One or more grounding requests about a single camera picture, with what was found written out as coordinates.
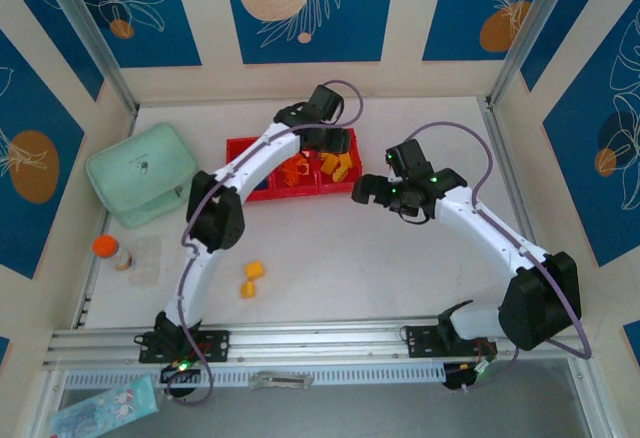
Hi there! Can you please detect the orange lattice lego piece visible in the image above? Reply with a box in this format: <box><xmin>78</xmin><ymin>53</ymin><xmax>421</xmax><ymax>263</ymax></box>
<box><xmin>278</xmin><ymin>160</ymin><xmax>306</xmax><ymax>187</ymax></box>

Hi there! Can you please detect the red three-compartment container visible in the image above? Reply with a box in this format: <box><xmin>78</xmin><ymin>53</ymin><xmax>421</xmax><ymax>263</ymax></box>
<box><xmin>224</xmin><ymin>127</ymin><xmax>365</xmax><ymax>204</ymax></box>

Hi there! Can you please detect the mint green zip pouch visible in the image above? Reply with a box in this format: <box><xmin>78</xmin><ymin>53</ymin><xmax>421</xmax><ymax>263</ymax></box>
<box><xmin>84</xmin><ymin>122</ymin><xmax>206</xmax><ymax>230</ymax></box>

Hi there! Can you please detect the clear plastic organizer box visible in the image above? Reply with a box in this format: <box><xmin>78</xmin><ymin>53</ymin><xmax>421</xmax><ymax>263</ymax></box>
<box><xmin>127</xmin><ymin>235</ymin><xmax>164</xmax><ymax>287</ymax></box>

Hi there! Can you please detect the small clear plastic piece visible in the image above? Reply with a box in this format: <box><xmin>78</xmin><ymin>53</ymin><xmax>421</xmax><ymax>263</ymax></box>
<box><xmin>248</xmin><ymin>370</ymin><xmax>314</xmax><ymax>390</ymax></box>

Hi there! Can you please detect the orange-capped bottle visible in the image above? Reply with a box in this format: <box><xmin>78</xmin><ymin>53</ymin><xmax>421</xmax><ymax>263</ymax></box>
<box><xmin>92</xmin><ymin>234</ymin><xmax>135</xmax><ymax>273</ymax></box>

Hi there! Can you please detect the light blue tissue pack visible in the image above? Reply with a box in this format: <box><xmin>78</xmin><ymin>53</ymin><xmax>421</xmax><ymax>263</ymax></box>
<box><xmin>48</xmin><ymin>375</ymin><xmax>160</xmax><ymax>438</ymax></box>

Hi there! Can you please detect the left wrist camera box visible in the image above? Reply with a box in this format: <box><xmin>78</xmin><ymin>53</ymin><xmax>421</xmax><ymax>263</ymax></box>
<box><xmin>304</xmin><ymin>85</ymin><xmax>346</xmax><ymax>124</ymax></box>

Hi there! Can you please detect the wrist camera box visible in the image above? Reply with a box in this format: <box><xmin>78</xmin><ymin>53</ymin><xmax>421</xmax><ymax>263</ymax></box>
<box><xmin>385</xmin><ymin>139</ymin><xmax>434</xmax><ymax>180</ymax></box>
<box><xmin>304</xmin><ymin>85</ymin><xmax>346</xmax><ymax>124</ymax></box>

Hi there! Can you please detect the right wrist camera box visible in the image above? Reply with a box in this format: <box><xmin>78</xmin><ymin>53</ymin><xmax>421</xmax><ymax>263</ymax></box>
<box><xmin>385</xmin><ymin>139</ymin><xmax>434</xmax><ymax>180</ymax></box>

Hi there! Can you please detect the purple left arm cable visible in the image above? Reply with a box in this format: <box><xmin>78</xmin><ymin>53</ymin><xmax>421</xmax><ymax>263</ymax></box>
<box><xmin>164</xmin><ymin>79</ymin><xmax>364</xmax><ymax>407</ymax></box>

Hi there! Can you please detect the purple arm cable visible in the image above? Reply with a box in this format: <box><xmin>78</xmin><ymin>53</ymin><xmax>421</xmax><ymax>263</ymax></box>
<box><xmin>164</xmin><ymin>79</ymin><xmax>364</xmax><ymax>407</ymax></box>
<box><xmin>399</xmin><ymin>121</ymin><xmax>594</xmax><ymax>394</ymax></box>

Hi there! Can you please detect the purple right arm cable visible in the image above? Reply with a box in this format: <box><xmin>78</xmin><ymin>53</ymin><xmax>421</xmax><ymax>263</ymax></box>
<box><xmin>399</xmin><ymin>121</ymin><xmax>594</xmax><ymax>394</ymax></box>

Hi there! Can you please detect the aluminium side rail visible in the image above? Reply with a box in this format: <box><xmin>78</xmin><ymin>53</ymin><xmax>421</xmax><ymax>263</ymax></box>
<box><xmin>477</xmin><ymin>96</ymin><xmax>561</xmax><ymax>320</ymax></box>
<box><xmin>72</xmin><ymin>107</ymin><xmax>139</xmax><ymax>329</ymax></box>

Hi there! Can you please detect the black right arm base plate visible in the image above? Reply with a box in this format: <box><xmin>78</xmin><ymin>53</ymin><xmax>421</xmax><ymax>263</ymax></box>
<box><xmin>405</xmin><ymin>324</ymin><xmax>499</xmax><ymax>359</ymax></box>

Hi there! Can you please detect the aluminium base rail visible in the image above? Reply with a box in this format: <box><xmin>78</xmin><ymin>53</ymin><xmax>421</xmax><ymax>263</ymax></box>
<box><xmin>42</xmin><ymin>315</ymin><xmax>594</xmax><ymax>372</ymax></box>

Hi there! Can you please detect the white slotted cable tray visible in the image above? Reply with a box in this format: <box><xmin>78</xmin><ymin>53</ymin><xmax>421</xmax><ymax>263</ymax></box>
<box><xmin>64</xmin><ymin>363</ymin><xmax>446</xmax><ymax>390</ymax></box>

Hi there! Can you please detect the aluminium frame post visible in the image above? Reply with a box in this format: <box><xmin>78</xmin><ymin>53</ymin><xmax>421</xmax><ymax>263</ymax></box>
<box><xmin>32</xmin><ymin>0</ymin><xmax>140</xmax><ymax>117</ymax></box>
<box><xmin>487</xmin><ymin>0</ymin><xmax>581</xmax><ymax>109</ymax></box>

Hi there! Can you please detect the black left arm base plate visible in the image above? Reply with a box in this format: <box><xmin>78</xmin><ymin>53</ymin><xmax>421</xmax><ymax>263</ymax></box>
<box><xmin>138</xmin><ymin>329</ymin><xmax>231</xmax><ymax>364</ymax></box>

